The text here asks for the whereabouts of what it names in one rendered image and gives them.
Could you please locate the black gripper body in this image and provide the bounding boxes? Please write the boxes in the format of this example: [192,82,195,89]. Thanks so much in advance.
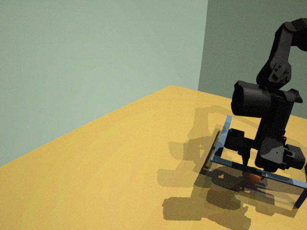
[224,117,306,170]

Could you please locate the clear low glass wall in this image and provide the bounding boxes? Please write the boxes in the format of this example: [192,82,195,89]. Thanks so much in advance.
[204,162,307,208]

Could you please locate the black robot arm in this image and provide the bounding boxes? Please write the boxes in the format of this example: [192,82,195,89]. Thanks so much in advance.
[231,18,307,173]

